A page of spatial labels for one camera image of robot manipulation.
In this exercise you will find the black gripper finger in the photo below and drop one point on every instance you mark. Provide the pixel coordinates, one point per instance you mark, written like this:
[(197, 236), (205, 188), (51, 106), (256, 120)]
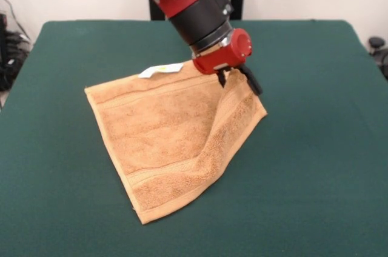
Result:
[(252, 79), (222, 78)]

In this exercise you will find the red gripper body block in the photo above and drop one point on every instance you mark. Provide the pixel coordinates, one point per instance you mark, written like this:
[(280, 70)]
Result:
[(227, 54)]

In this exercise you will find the tan terry towel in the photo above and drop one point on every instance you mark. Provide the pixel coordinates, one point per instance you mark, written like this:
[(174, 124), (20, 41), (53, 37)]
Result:
[(169, 148)]

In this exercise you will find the dark green table cloth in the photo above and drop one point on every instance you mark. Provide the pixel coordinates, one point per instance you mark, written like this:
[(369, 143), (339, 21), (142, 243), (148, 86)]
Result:
[(303, 163)]

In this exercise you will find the grey office chair base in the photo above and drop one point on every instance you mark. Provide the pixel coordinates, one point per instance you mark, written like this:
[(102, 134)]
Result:
[(379, 51)]

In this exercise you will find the black equipment pile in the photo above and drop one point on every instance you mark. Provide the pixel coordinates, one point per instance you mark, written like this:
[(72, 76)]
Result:
[(12, 57)]

